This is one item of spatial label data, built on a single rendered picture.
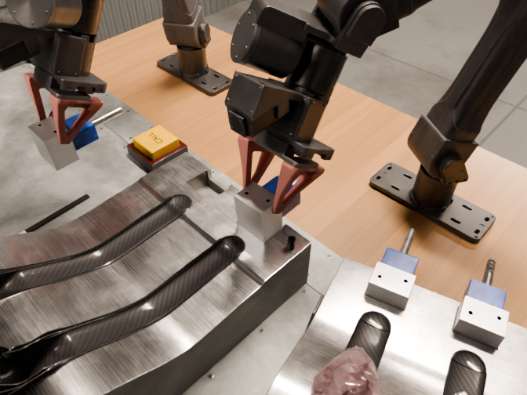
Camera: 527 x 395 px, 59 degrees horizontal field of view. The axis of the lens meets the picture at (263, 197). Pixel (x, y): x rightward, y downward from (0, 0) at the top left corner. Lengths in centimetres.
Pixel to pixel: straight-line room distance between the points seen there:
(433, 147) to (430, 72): 219
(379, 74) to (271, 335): 229
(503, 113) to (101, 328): 238
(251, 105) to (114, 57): 79
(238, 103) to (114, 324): 27
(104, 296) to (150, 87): 62
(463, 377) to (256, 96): 38
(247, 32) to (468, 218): 48
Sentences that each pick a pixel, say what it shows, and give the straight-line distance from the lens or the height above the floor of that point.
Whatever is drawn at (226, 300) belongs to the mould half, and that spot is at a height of 89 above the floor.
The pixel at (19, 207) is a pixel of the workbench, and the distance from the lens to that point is 86.
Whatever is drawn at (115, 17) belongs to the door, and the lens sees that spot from 297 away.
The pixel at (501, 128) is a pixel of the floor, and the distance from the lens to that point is 255.
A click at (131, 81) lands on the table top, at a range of 112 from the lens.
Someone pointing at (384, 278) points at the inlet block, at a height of 88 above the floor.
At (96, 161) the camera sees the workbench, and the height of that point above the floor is 80.
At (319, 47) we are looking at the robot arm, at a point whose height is 111.
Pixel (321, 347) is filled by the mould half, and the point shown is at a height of 87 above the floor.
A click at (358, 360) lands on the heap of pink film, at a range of 52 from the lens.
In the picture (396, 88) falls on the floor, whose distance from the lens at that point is 267.
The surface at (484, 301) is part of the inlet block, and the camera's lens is 63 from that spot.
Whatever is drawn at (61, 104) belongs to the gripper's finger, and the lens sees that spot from 66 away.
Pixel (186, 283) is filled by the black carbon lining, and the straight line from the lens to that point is 58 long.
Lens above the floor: 135
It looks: 45 degrees down
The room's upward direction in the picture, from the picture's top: straight up
